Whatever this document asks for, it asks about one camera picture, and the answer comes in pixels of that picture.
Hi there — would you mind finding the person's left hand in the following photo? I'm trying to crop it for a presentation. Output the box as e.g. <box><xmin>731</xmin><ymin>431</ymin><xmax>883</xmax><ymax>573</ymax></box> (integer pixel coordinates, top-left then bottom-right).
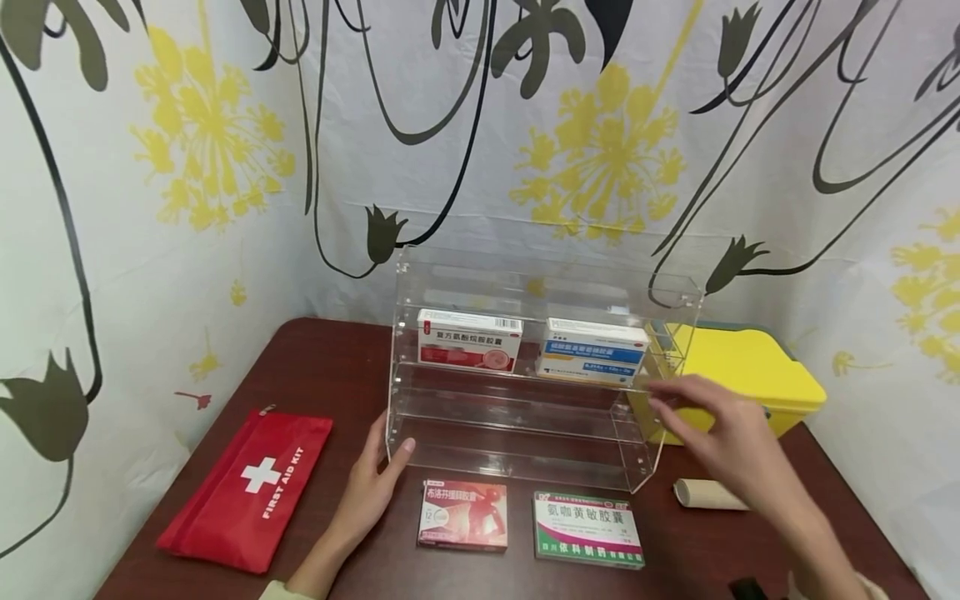
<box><xmin>328</xmin><ymin>410</ymin><xmax>418</xmax><ymax>558</ymax></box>

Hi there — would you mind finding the person's right forearm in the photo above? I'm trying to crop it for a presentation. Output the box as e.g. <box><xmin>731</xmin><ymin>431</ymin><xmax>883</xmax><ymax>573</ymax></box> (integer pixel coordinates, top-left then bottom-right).
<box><xmin>753</xmin><ymin>475</ymin><xmax>895</xmax><ymax>600</ymax></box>

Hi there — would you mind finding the person's left forearm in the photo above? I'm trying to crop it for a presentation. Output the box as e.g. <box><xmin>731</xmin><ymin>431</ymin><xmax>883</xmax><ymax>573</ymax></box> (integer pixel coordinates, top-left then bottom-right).
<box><xmin>258</xmin><ymin>533</ymin><xmax>355</xmax><ymax>600</ymax></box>

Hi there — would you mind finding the red and white medicine box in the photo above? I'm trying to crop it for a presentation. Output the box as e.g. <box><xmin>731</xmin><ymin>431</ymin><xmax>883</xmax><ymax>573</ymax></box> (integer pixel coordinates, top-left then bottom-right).
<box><xmin>417</xmin><ymin>309</ymin><xmax>525</xmax><ymax>373</ymax></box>

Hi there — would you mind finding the beige bandage roll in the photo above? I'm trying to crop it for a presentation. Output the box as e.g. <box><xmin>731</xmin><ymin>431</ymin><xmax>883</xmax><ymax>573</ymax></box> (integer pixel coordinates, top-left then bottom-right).
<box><xmin>672</xmin><ymin>478</ymin><xmax>751</xmax><ymax>512</ymax></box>

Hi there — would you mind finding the blue and white medicine box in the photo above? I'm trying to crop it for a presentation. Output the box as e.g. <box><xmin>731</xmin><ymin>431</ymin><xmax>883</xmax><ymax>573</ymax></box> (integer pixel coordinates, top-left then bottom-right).
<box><xmin>537</xmin><ymin>317</ymin><xmax>651</xmax><ymax>387</ymax></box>

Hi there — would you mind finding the green and white medicine box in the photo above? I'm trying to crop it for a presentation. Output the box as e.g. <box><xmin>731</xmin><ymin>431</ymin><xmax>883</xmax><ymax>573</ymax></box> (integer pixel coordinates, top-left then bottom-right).
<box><xmin>532</xmin><ymin>490</ymin><xmax>646</xmax><ymax>571</ymax></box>

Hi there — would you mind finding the yellow plastic storage box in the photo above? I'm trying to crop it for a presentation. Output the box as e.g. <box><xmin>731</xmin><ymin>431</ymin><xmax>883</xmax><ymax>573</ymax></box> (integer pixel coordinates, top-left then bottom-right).
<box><xmin>628</xmin><ymin>323</ymin><xmax>828</xmax><ymax>446</ymax></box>

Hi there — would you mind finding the clear acrylic shelf rack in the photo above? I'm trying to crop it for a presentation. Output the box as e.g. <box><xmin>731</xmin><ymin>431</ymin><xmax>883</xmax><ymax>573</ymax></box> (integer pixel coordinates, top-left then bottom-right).
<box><xmin>384</xmin><ymin>242</ymin><xmax>706</xmax><ymax>494</ymax></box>

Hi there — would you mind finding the person's right hand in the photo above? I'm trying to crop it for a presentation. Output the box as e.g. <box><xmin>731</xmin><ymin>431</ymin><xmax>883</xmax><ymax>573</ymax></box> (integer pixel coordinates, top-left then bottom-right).
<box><xmin>646</xmin><ymin>373</ymin><xmax>798</xmax><ymax>508</ymax></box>

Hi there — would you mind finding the red first aid pouch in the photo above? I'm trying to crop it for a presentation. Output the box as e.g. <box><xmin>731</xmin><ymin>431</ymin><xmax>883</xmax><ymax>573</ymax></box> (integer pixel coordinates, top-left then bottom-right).
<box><xmin>156</xmin><ymin>406</ymin><xmax>335</xmax><ymax>576</ymax></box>

